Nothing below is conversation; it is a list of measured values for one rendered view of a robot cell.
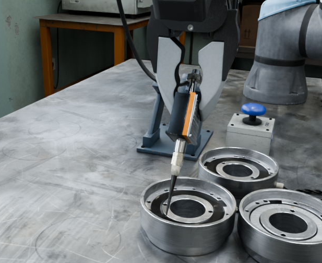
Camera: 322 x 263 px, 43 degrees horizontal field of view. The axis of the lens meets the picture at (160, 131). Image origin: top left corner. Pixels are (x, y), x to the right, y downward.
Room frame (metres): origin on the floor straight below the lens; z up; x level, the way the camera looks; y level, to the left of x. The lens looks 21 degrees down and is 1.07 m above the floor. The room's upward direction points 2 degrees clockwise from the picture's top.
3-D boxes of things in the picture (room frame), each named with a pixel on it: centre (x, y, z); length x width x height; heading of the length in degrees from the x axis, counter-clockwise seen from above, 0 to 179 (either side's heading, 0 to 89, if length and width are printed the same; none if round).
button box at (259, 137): (0.65, -0.15, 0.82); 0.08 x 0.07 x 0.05; 162
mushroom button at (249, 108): (0.64, -0.15, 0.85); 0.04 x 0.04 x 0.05
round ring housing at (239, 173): (0.49, -0.10, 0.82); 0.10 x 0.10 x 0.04
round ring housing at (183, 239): (0.39, -0.03, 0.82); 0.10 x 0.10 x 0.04
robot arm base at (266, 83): (0.97, -0.27, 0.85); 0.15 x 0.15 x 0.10
